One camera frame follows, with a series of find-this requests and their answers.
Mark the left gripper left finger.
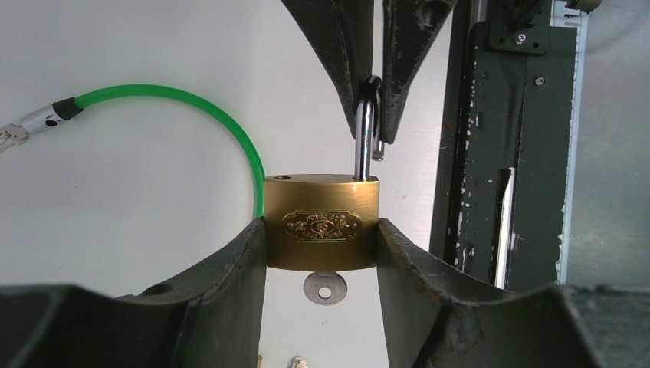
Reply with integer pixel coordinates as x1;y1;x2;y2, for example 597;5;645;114
1;219;267;367

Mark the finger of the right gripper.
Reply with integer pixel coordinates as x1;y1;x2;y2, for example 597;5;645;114
380;0;457;144
282;0;374;136

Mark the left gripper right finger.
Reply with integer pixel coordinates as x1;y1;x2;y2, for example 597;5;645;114
376;218;600;367

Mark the silver key in padlock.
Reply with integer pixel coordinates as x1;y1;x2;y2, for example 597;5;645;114
303;271;348;306

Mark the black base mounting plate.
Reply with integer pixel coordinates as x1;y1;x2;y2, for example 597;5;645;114
428;1;576;293

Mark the green cable lock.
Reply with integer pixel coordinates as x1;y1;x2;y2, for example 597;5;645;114
1;84;265;217

